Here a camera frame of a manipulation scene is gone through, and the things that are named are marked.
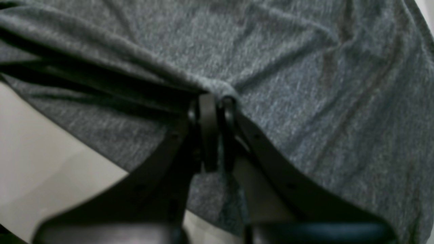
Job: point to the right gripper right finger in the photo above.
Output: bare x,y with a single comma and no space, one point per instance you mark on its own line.
232,137

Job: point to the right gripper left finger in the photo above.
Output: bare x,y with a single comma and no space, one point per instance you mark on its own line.
204,126

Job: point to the grey t-shirt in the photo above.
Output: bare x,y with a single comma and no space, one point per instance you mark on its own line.
343,88

